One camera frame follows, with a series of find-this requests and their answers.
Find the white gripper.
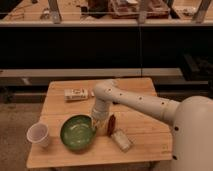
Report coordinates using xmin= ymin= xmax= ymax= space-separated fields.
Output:
xmin=91 ymin=116 xmax=108 ymax=135

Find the green ceramic bowl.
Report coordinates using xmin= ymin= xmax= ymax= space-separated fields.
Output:
xmin=60 ymin=115 xmax=96 ymax=151

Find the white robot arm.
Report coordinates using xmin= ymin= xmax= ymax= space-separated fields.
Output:
xmin=91 ymin=80 xmax=213 ymax=171

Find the white lying bottle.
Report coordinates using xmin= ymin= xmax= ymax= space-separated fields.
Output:
xmin=64 ymin=88 xmax=94 ymax=101

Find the wooden table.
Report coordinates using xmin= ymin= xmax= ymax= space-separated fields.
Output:
xmin=27 ymin=80 xmax=172 ymax=169

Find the white paper cup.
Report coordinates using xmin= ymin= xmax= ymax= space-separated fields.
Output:
xmin=26 ymin=122 xmax=50 ymax=148

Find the brown tray on shelf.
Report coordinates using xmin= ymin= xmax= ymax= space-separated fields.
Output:
xmin=108 ymin=0 xmax=170 ymax=18

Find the grey shelf rack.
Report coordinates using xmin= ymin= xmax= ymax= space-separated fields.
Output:
xmin=0 ymin=0 xmax=213 ymax=27

